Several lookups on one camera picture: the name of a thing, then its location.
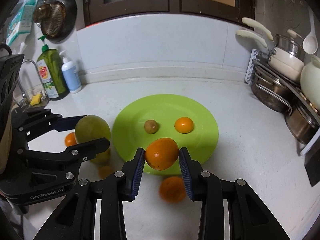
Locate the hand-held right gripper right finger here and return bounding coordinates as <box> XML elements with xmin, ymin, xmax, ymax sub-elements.
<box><xmin>178</xmin><ymin>147</ymin><xmax>288</xmax><ymax>240</ymax></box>

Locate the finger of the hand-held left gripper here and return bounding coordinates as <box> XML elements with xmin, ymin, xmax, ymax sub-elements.
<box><xmin>15</xmin><ymin>109</ymin><xmax>87</xmax><ymax>137</ymax></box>
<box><xmin>16</xmin><ymin>137</ymin><xmax>111</xmax><ymax>180</ymax></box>

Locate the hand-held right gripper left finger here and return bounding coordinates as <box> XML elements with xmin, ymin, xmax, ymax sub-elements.
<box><xmin>32</xmin><ymin>147</ymin><xmax>146</xmax><ymax>240</ymax></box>

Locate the yellow-green apple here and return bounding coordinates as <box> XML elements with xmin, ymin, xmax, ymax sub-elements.
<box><xmin>74</xmin><ymin>115</ymin><xmax>112</xmax><ymax>144</ymax></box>

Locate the green plate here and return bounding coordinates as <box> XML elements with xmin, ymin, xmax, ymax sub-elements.
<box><xmin>112</xmin><ymin>94</ymin><xmax>219</xmax><ymax>175</ymax></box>

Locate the small brown kiwi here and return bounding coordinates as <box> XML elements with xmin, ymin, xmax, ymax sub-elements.
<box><xmin>144</xmin><ymin>119</ymin><xmax>159</xmax><ymax>134</ymax></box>

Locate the white and blue pump bottle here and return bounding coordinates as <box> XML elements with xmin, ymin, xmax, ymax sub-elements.
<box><xmin>59</xmin><ymin>50</ymin><xmax>82</xmax><ymax>94</ymax></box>

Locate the green dish soap bottle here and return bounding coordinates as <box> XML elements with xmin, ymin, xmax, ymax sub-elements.
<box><xmin>36</xmin><ymin>35</ymin><xmax>70</xmax><ymax>102</ymax></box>

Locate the metal faucet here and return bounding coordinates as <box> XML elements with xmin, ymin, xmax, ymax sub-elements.
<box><xmin>15</xmin><ymin>59</ymin><xmax>49</xmax><ymax>108</ymax></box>

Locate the brass colander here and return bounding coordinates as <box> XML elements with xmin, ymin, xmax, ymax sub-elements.
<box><xmin>41</xmin><ymin>2</ymin><xmax>68</xmax><ymax>37</ymax></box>

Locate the paper towel packet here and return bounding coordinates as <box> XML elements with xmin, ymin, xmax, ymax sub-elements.
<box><xmin>6</xmin><ymin>0</ymin><xmax>37</xmax><ymax>53</ymax></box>

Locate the black frying pan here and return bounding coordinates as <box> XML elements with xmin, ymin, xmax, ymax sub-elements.
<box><xmin>40</xmin><ymin>0</ymin><xmax>77</xmax><ymax>43</ymax></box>

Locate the small brass pot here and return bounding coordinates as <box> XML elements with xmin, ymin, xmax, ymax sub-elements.
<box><xmin>33</xmin><ymin>4</ymin><xmax>54</xmax><ymax>23</ymax></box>

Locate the white and grey pot rack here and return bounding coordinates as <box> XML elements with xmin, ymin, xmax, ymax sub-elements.
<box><xmin>245</xmin><ymin>49</ymin><xmax>320</xmax><ymax>157</ymax></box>

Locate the white ceramic jar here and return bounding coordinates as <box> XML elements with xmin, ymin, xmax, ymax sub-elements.
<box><xmin>300</xmin><ymin>55</ymin><xmax>320</xmax><ymax>103</ymax></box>

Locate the steel pot with lid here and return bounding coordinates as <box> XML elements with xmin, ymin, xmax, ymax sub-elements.
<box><xmin>276</xmin><ymin>29</ymin><xmax>305</xmax><ymax>53</ymax></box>

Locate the white ladle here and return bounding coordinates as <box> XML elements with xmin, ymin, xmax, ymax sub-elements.
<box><xmin>302</xmin><ymin>5</ymin><xmax>318</xmax><ymax>54</ymax></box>

